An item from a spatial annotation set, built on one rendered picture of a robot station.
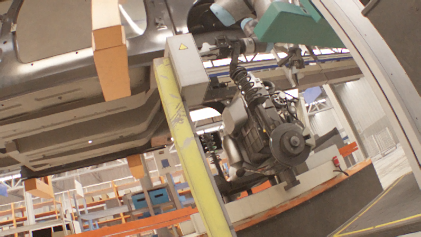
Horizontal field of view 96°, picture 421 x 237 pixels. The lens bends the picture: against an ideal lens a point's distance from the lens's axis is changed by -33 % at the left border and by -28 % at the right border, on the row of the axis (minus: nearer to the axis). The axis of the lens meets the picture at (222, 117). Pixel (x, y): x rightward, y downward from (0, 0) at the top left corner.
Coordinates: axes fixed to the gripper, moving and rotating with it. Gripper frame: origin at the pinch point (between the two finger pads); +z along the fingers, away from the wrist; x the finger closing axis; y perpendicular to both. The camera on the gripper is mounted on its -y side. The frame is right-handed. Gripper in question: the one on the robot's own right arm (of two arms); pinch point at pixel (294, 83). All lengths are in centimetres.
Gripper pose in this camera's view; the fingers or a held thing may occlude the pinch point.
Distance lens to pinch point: 151.9
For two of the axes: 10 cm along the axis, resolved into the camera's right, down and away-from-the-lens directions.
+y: 8.5, -0.8, -5.2
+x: 5.2, 0.7, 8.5
